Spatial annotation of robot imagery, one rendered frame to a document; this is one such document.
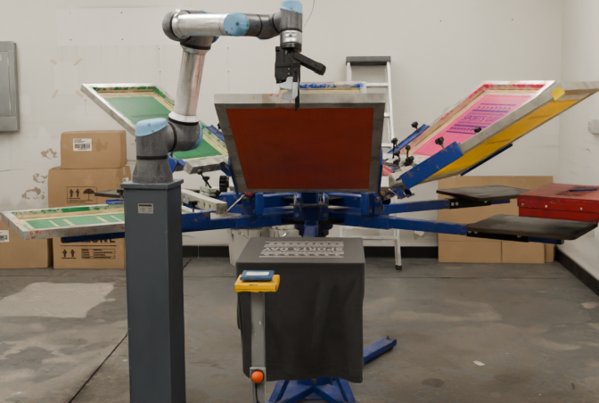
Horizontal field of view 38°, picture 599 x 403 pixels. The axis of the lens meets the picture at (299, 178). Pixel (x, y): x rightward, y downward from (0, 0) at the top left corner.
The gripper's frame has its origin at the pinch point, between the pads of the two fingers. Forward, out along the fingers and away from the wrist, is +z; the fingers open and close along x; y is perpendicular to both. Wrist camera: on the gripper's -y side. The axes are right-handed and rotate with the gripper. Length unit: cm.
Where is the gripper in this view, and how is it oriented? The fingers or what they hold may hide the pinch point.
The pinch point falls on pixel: (297, 105)
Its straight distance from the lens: 281.4
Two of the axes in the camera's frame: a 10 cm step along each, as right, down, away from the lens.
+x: -0.5, -1.8, -9.8
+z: -0.1, 9.8, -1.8
